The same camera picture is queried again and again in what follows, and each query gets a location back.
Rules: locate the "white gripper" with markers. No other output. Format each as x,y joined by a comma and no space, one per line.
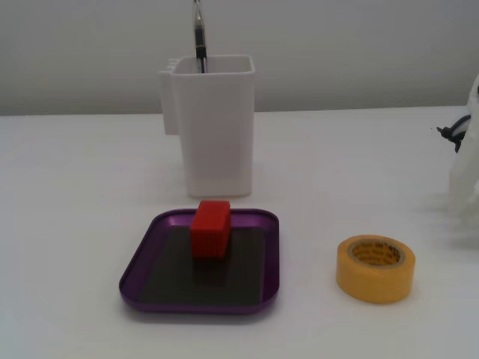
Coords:
465,194

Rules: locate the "white plastic box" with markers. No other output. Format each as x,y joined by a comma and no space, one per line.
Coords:
221,131

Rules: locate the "yellow tape roll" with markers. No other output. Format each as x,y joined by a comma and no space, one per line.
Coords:
374,280

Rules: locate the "red ribbed block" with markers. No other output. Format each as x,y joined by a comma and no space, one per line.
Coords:
207,235

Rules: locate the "purple metal tray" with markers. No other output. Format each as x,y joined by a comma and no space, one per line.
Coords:
139,284

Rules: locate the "black and clear pen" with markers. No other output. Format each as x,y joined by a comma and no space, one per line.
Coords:
198,33

